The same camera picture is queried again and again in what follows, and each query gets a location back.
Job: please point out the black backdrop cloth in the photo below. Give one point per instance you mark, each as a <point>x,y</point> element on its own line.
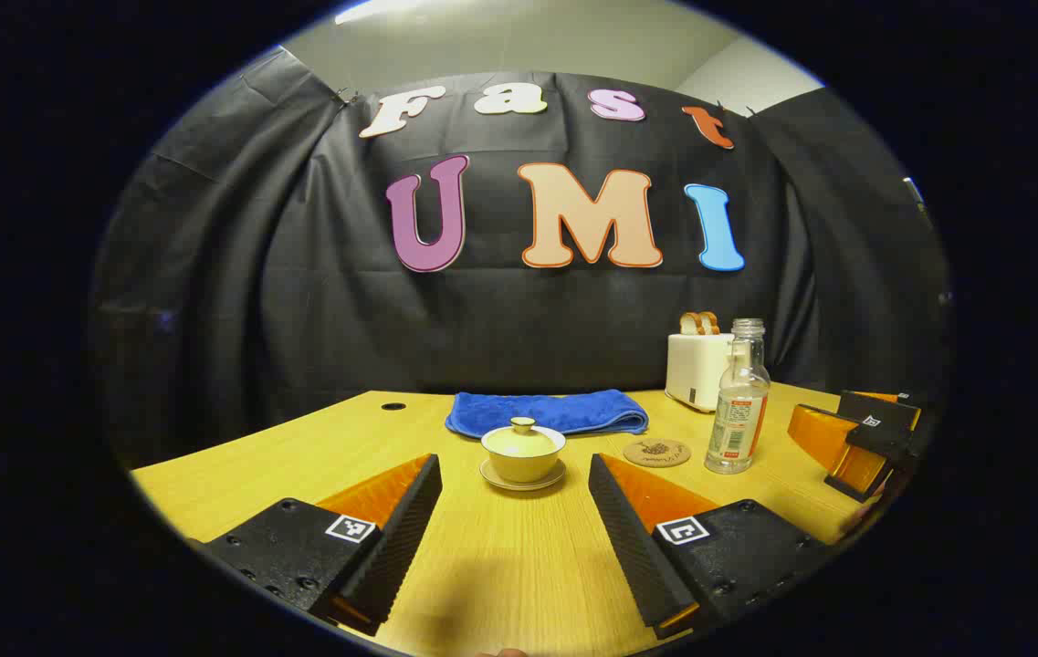
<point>299,319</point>

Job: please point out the clear water bottle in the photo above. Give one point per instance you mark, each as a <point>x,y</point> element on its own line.
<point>738,420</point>

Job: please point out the round cork coaster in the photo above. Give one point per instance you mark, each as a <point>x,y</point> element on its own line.
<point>657,453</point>

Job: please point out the cream teacup lid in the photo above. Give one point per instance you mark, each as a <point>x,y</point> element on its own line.
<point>523,441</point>

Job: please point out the blue towel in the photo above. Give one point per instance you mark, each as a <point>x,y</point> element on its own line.
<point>555,412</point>

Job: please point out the cream teacup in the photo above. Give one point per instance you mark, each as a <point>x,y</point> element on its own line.
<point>523,468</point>

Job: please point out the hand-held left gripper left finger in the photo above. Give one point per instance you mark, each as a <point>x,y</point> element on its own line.
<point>409,529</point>

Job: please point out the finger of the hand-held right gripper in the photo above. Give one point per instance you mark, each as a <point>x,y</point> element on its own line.
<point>884,406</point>
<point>875,438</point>

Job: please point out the white toaster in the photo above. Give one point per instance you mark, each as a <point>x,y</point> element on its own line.
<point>697,370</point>

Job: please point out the bread slice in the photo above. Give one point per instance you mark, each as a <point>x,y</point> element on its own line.
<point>688,323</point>
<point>710,322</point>

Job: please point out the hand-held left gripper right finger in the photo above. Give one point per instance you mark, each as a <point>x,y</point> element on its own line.
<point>623,529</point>

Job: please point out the cream saucer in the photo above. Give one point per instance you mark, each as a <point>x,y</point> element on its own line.
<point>523,485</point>

